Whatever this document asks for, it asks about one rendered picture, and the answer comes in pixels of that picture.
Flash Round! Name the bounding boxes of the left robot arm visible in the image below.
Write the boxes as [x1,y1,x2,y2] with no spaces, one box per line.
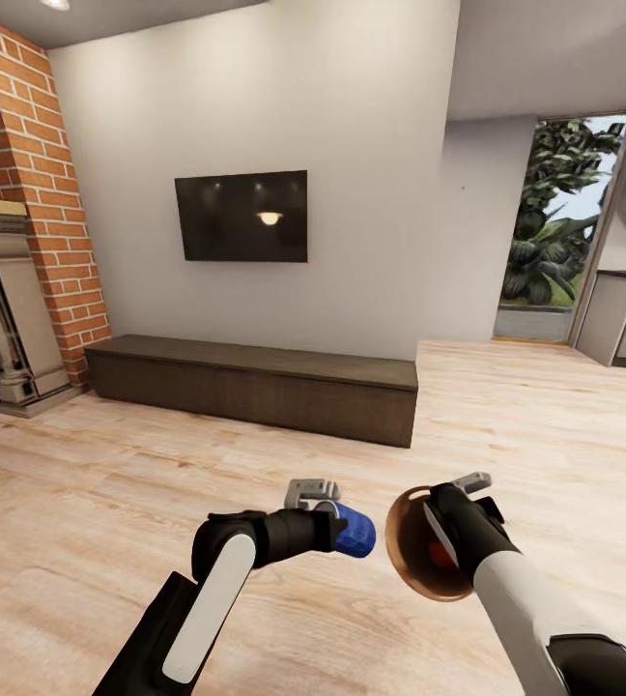
[92,478,348,696]

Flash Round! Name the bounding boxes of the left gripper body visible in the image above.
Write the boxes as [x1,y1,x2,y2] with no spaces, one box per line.
[275,508,337,562]

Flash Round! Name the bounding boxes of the can of soda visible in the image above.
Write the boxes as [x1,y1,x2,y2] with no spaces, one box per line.
[425,538,457,571]
[313,501,376,558]

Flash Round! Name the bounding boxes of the trash can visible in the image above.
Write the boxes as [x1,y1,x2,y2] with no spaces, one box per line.
[384,485,475,602]

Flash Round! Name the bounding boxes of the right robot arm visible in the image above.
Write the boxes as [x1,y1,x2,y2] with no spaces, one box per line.
[424,472,626,696]

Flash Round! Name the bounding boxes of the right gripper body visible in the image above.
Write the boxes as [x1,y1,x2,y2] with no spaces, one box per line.
[472,496,505,525]

